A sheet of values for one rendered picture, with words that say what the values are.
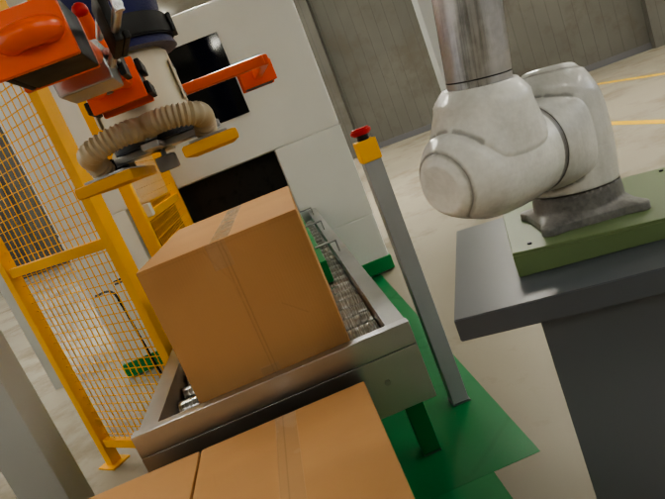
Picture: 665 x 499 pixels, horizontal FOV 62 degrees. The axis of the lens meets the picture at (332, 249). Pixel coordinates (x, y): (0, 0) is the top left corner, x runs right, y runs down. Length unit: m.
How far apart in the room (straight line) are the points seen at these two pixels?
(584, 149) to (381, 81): 11.17
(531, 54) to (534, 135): 11.18
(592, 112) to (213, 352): 0.96
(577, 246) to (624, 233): 0.07
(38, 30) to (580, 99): 0.80
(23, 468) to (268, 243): 1.40
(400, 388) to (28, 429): 1.39
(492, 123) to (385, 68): 11.26
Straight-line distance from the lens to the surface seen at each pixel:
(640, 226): 1.01
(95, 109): 0.89
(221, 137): 0.99
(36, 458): 2.34
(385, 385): 1.38
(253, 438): 1.28
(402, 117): 12.11
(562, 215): 1.06
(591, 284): 0.92
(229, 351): 1.39
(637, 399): 1.17
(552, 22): 12.13
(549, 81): 1.03
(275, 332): 1.37
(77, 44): 0.54
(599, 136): 1.05
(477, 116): 0.86
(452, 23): 0.88
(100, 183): 1.01
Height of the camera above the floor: 1.13
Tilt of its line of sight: 13 degrees down
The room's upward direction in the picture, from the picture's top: 22 degrees counter-clockwise
